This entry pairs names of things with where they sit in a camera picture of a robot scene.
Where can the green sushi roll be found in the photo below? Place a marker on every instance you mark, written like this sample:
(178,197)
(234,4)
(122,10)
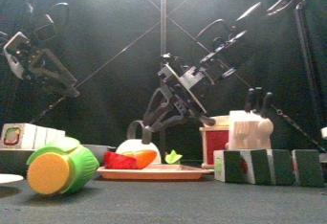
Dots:
(283,167)
(231,167)
(259,167)
(308,167)

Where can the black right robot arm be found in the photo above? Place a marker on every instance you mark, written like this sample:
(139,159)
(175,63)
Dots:
(243,47)

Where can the orange toy fruit piece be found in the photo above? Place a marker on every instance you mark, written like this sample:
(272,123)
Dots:
(144,158)

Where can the white rice sushi roll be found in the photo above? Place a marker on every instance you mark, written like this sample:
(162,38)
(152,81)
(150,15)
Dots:
(23,135)

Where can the red toy fruit piece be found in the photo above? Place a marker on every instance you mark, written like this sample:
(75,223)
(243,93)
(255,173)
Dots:
(119,161)

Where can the wooden toy stove box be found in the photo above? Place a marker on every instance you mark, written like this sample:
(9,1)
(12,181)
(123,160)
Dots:
(215,143)

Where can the bright green toy leaf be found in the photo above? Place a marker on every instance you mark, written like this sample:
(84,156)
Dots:
(172,158)

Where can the pink rectangular tray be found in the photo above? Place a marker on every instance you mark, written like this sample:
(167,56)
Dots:
(162,172)

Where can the grey blue bowl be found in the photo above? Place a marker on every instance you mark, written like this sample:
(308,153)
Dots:
(102,152)

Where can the toy corn with green husk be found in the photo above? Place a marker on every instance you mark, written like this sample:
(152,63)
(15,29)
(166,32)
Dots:
(64,170)

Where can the white plate with bread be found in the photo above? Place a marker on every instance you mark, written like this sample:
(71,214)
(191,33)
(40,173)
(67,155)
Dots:
(8,178)

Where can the vertical metal frame pole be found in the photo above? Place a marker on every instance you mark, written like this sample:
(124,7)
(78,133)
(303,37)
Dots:
(163,17)

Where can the black frame post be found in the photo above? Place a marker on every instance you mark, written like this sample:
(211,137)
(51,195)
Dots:
(307,58)

